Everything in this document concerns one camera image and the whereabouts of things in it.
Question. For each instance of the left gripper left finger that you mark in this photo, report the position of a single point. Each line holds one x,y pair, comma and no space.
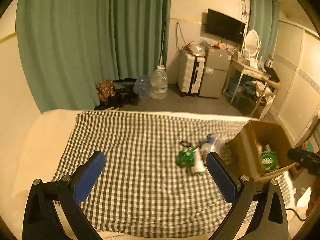
41,220

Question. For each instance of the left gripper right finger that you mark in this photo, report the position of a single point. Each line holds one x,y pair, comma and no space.
269,220

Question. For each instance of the green box inside carton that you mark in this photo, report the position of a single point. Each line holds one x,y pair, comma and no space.
269,161

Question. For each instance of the brown cardboard box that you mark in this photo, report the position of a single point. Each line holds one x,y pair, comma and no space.
254,138

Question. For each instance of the clear floss pick jar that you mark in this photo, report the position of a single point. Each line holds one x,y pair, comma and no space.
213,143

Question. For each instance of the green snack packet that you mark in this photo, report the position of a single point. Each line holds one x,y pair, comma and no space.
186,157

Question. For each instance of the checkered grey white cloth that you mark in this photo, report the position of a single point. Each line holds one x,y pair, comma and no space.
142,192

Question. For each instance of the wooden chair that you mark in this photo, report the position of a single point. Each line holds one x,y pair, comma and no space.
265,89

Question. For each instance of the silver mini fridge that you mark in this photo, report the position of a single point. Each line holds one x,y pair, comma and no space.
215,72

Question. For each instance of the oval white vanity mirror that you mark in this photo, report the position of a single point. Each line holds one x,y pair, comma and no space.
251,45

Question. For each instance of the white ribbed suitcase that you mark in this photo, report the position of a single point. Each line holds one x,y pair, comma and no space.
190,74

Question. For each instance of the large clear water jug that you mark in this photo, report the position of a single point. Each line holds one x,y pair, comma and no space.
159,83

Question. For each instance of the patterned brown bag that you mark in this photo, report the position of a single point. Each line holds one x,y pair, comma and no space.
105,90

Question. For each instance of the green curtain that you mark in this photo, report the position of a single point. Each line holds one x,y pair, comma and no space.
264,19
67,46

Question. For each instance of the black wall television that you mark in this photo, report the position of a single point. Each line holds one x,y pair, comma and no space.
224,26

